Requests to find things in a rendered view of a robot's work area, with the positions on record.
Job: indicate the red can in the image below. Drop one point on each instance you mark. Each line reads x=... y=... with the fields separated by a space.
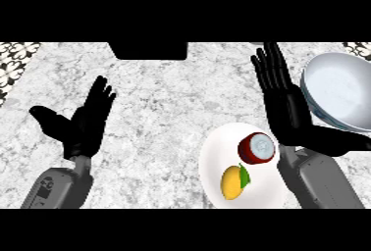
x=257 y=147

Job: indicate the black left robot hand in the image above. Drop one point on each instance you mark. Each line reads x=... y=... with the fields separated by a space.
x=86 y=125

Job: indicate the yellow mango with green leaf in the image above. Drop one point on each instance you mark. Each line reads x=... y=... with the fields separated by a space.
x=234 y=181

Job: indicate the black appliance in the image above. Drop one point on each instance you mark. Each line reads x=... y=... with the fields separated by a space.
x=148 y=50

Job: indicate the white plate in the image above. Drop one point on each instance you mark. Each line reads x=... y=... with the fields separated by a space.
x=232 y=143

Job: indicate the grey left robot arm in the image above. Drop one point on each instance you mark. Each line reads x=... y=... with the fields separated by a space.
x=59 y=186

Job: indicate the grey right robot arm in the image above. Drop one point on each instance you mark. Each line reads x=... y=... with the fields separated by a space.
x=316 y=181

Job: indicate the white bowl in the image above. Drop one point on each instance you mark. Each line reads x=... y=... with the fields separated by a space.
x=340 y=91

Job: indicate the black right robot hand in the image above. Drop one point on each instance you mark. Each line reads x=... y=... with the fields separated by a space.
x=290 y=111

